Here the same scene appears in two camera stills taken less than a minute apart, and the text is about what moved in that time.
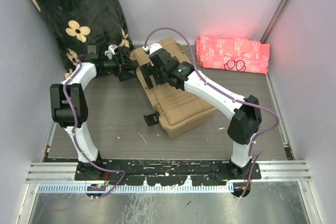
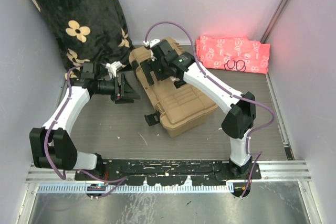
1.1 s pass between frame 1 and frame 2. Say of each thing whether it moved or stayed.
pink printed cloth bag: stayed
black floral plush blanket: stayed
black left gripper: moved
